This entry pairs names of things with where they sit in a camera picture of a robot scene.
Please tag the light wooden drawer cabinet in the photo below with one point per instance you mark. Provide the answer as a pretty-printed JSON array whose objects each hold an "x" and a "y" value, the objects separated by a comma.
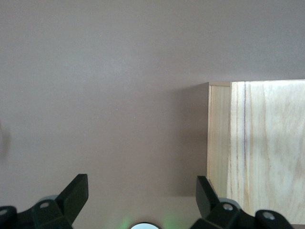
[{"x": 267, "y": 143}]

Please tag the brown table cover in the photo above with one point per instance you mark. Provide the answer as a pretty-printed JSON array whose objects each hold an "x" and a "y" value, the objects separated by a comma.
[{"x": 107, "y": 95}]

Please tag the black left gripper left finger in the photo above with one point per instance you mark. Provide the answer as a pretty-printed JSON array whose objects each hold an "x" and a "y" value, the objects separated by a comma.
[{"x": 69, "y": 202}]

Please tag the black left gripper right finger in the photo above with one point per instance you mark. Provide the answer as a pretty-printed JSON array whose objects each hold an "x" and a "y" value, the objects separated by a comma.
[{"x": 207, "y": 202}]

